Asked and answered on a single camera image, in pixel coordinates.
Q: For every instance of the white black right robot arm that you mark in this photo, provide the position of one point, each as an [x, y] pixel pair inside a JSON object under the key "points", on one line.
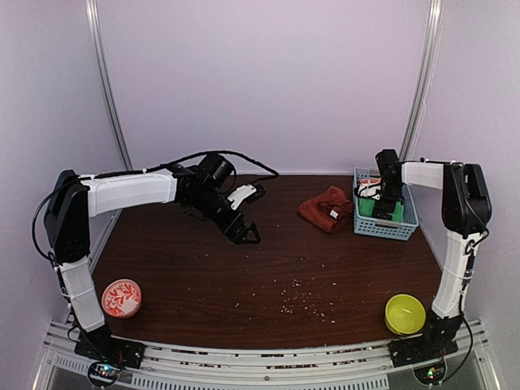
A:
{"points": [[466, 210]]}

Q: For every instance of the green microfibre towel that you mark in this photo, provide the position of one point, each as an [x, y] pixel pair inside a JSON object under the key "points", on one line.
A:
{"points": [[367, 208]]}

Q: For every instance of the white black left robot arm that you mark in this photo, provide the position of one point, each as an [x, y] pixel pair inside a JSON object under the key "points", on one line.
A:
{"points": [[71, 225]]}

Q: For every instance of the right aluminium frame post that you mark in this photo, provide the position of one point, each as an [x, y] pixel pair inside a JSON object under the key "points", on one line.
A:
{"points": [[425, 75]]}

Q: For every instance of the orange white patterned cloth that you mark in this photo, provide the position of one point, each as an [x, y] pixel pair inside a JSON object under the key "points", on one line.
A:
{"points": [[369, 181]]}

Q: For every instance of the aluminium front rail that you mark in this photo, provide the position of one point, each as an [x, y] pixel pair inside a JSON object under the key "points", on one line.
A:
{"points": [[353, 366]]}

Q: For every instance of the dark red towel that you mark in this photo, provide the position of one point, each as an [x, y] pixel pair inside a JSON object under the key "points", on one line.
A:
{"points": [[327, 210]]}

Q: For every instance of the light blue perforated basket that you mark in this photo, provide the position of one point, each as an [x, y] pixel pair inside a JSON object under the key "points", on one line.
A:
{"points": [[382, 228]]}

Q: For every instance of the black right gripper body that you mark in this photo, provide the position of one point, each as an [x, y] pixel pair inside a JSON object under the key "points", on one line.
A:
{"points": [[393, 192]]}

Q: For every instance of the aluminium frame post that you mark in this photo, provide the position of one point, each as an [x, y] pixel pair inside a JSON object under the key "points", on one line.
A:
{"points": [[95, 28], [425, 75]]}

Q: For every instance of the yellow-green bowl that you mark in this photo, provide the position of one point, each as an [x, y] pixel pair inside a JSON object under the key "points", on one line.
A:
{"points": [[404, 315]]}

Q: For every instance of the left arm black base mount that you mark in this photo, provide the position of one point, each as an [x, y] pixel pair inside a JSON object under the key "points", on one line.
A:
{"points": [[101, 345]]}

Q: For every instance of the left aluminium frame post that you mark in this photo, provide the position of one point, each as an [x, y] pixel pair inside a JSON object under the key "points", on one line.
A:
{"points": [[95, 28]]}

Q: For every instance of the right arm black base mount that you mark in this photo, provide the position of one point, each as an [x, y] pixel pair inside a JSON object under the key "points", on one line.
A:
{"points": [[431, 344]]}

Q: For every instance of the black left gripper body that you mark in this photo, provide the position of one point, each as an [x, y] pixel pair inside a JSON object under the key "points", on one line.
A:
{"points": [[206, 205]]}

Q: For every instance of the red white patterned plate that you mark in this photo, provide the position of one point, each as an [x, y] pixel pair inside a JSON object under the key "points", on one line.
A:
{"points": [[122, 299]]}

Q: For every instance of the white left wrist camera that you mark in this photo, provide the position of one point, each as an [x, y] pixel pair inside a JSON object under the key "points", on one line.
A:
{"points": [[245, 193]]}

